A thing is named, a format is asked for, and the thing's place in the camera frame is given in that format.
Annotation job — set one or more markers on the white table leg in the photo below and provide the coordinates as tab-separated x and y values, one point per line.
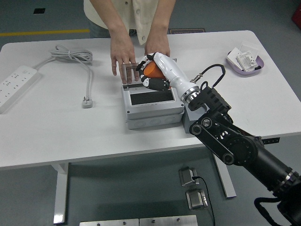
60	200
227	181

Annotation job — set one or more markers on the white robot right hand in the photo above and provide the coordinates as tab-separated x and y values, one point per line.
170	70

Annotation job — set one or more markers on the person's left forearm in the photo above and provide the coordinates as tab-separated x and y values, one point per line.
161	18

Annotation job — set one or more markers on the metal plate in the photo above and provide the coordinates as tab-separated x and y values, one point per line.
168	221
108	222

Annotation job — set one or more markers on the person's left hand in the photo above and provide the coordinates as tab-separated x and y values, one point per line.
157	46

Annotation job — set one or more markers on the small black part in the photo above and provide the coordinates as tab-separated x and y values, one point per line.
258	68

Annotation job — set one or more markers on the black table control panel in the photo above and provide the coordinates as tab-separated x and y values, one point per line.
272	140

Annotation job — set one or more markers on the person's right forearm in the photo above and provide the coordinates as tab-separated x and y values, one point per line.
113	18

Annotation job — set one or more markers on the red object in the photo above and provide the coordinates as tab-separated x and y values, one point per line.
296	15

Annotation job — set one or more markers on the white switch module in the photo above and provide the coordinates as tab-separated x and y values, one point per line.
247	60

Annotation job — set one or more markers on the dark floor sign mat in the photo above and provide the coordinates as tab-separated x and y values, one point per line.
187	31

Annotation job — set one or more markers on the clear hinged box lid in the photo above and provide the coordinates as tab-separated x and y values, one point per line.
124	80

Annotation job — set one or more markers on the person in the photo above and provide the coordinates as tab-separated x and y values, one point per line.
134	14

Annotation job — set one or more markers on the white power strip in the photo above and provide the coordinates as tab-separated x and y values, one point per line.
14	84

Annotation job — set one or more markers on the person's right hand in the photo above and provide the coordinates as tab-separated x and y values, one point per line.
123	51

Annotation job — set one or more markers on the grey block with round hole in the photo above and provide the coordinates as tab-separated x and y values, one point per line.
187	123

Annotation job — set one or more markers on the grey plastic junction box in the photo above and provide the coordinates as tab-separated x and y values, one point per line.
152	113

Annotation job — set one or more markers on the black floor socket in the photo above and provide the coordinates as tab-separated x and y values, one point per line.
39	11

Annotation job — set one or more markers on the clear plastic packet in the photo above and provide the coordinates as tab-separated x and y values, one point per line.
249	47

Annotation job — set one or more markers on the purple tray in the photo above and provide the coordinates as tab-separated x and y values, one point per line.
244	73

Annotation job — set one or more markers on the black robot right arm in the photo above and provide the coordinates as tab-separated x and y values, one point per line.
235	146

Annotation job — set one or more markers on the orange cylindrical battery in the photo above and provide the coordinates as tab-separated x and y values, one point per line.
154	70

